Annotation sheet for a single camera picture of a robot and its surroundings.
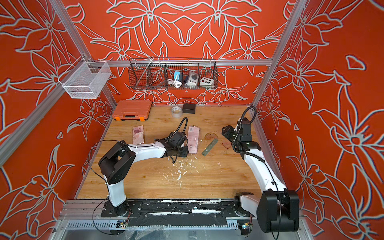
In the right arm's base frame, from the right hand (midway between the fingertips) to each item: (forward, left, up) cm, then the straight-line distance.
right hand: (221, 128), depth 83 cm
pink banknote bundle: (+6, +55, -16) cm, 58 cm away
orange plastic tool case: (+26, +63, -12) cm, 69 cm away
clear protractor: (+7, +4, -18) cm, 20 cm away
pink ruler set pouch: (+7, +16, -17) cm, 24 cm away
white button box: (+30, +8, +11) cm, 33 cm away
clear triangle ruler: (+1, -6, -20) cm, 21 cm away
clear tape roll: (+29, +30, -17) cm, 45 cm away
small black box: (+28, +20, -12) cm, 36 cm away
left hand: (-5, +19, -17) cm, 26 cm away
